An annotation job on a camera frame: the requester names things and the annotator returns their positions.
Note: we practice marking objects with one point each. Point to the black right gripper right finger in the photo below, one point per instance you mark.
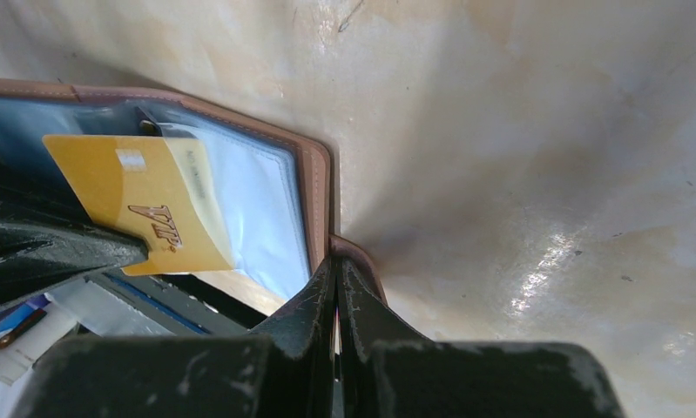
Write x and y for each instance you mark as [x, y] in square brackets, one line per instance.
[392, 370]

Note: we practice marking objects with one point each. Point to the brown leather card holder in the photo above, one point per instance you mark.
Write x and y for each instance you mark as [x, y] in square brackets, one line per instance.
[273, 187]

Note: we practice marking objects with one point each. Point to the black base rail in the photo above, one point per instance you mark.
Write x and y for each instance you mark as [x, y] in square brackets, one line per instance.
[182, 305]

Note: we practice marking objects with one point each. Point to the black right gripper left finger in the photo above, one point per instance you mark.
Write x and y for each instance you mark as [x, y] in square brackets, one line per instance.
[281, 368]

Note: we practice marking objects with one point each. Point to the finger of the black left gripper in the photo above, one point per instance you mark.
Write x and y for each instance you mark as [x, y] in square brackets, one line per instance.
[47, 240]

